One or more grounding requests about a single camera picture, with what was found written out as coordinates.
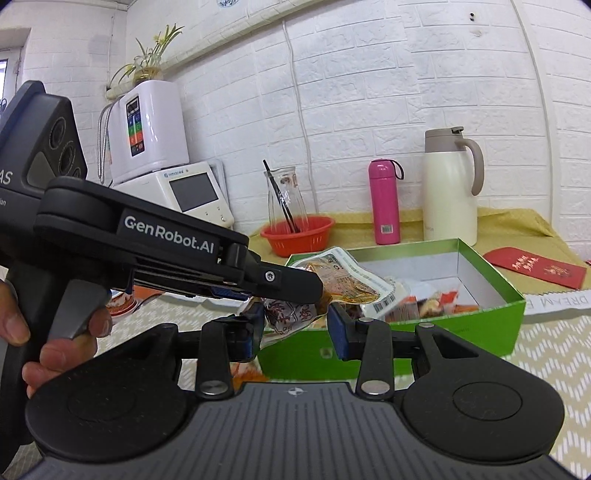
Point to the clear glass carafe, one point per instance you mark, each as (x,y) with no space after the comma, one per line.
(286,178)

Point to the red plastic basket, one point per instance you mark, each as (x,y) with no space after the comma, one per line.
(284,243)

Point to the white water purifier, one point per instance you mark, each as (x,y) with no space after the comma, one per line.
(146,131)

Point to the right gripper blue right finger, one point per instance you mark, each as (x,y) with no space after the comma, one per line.
(347,334)

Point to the cream thermal jug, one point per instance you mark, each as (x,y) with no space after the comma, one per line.
(453,177)

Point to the beige chevron table mat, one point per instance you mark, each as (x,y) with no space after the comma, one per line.
(555,351)

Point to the black chopsticks pair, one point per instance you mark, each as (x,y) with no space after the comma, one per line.
(280,200)

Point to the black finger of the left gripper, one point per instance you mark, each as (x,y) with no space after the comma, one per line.
(276,282)

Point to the pink thermos bottle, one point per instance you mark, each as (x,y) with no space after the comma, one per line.
(384,176)

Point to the potted green plant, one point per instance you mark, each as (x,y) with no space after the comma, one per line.
(146,65)

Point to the green cardboard box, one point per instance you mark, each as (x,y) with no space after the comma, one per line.
(445,265)

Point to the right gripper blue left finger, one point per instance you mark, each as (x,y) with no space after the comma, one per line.
(253,321)

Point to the white printed snack packet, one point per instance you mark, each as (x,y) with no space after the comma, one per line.
(362,293)

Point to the red envelope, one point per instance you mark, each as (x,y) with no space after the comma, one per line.
(537,266)

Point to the white machine with screen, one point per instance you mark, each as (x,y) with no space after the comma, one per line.
(189,189)

